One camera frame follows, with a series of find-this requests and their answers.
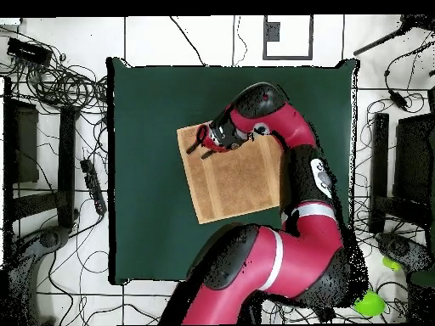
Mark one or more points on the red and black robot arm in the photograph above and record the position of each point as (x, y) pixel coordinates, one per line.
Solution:
(272, 258)

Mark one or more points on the black metal frame stand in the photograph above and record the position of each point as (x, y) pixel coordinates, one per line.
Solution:
(380, 152)
(66, 152)

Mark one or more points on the orange-tan terry towel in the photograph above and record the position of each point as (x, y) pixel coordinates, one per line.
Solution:
(234, 183)

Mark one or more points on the small green object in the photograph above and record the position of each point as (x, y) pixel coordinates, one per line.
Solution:
(391, 264)

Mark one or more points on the dark tripod base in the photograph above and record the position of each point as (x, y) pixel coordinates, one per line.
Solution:
(401, 249)
(51, 237)

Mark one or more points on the bright green ball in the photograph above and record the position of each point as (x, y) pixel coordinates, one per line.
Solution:
(370, 304)

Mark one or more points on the black power strip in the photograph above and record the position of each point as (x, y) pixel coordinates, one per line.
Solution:
(93, 186)

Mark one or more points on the black power adapter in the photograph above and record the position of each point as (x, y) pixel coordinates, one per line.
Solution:
(398, 100)

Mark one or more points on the black tripod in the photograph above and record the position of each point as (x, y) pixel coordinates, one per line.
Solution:
(377, 42)

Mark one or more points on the grey square floor frame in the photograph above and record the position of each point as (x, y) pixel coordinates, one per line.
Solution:
(272, 32)

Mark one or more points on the dark green table cloth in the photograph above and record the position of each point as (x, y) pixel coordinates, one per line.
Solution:
(153, 203)

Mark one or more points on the black electronics box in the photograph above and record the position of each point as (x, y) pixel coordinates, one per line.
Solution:
(29, 51)

